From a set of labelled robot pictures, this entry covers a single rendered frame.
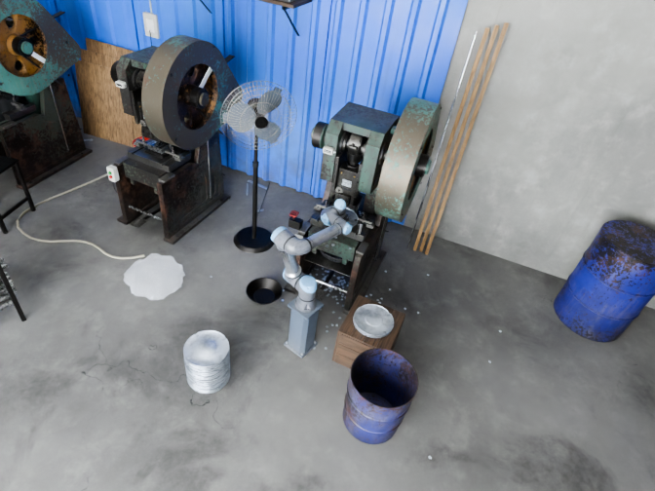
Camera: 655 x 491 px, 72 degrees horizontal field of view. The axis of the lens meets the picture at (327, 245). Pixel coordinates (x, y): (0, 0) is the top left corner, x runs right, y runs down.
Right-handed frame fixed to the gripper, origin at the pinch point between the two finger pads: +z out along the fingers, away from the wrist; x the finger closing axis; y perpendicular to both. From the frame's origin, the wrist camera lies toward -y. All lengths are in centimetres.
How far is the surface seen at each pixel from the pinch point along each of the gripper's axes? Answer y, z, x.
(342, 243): 4.9, 14.6, -4.0
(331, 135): -18, -50, 39
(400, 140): 30, -76, 30
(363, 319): 39, 21, -53
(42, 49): -316, -13, 75
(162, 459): -43, 3, -182
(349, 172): -2.8, -25.0, 31.7
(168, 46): -147, -75, 57
